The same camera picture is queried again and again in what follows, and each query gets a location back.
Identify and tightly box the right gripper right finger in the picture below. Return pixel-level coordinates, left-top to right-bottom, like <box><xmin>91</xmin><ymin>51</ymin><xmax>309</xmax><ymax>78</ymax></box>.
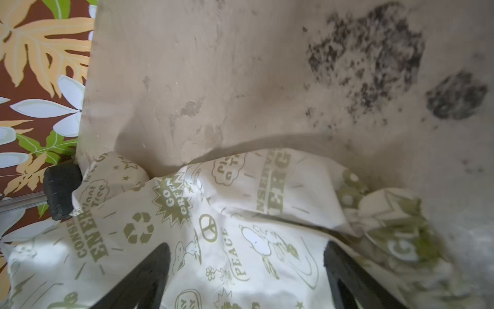
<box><xmin>324</xmin><ymin>241</ymin><xmax>405</xmax><ymax>308</ymax></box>

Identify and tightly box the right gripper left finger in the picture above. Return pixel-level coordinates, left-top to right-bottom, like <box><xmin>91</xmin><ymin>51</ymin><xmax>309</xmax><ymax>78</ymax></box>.
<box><xmin>92</xmin><ymin>243</ymin><xmax>171</xmax><ymax>308</ymax></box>

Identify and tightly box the white green printed jacket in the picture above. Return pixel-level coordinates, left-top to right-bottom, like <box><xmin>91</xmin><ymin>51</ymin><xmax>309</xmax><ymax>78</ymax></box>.
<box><xmin>3</xmin><ymin>148</ymin><xmax>486</xmax><ymax>308</ymax></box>

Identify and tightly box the black zippered case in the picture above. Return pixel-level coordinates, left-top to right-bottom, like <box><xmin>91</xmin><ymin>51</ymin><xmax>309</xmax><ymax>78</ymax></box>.
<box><xmin>44</xmin><ymin>162</ymin><xmax>82</xmax><ymax>221</ymax></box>

